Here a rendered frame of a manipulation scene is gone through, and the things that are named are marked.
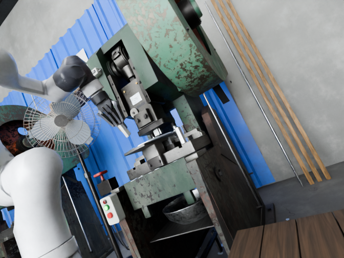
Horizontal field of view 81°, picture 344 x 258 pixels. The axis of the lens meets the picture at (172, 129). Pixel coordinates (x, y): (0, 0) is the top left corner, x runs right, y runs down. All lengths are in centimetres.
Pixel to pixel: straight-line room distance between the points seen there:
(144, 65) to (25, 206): 84
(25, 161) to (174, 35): 65
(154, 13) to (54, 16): 334
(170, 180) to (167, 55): 56
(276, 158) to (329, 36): 118
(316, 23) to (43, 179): 231
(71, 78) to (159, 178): 58
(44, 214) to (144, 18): 73
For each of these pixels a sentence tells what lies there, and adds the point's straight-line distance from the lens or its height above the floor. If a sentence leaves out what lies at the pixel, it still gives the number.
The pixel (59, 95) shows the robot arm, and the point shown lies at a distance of 94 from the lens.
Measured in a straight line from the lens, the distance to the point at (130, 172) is 121.
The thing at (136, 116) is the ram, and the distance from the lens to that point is 117.
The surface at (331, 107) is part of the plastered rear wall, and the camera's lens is 228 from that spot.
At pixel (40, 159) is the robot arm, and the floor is 79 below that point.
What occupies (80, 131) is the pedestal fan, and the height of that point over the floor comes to 116.
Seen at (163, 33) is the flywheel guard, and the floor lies 112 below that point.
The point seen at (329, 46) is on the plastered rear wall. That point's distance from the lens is 235.
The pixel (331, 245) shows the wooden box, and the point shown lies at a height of 35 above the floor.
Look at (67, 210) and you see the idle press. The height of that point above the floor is 62.
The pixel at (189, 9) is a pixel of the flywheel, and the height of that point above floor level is 130.
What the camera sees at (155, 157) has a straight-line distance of 106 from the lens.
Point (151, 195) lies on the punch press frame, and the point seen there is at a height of 54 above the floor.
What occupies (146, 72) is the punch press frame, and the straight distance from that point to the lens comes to 114.
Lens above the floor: 67
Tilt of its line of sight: 7 degrees up
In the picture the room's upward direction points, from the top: 25 degrees counter-clockwise
